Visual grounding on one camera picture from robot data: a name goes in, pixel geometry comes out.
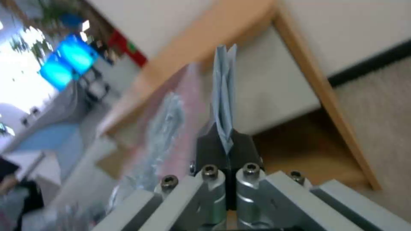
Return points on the white desk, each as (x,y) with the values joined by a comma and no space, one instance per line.
(38,166)

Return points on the dark blurred object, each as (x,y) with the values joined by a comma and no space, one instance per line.
(22,192)

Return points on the light wooden table frame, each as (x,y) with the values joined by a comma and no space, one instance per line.
(205,41)

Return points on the green potted plant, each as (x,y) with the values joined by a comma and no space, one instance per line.
(56,10)

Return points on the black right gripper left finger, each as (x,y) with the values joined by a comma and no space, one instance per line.
(210,146)

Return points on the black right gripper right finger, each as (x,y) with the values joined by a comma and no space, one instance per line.
(245,149)

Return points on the red wall poster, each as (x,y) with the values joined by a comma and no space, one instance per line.
(128,45)

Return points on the pale blue thin garbage bag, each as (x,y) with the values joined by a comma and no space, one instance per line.
(224,96)

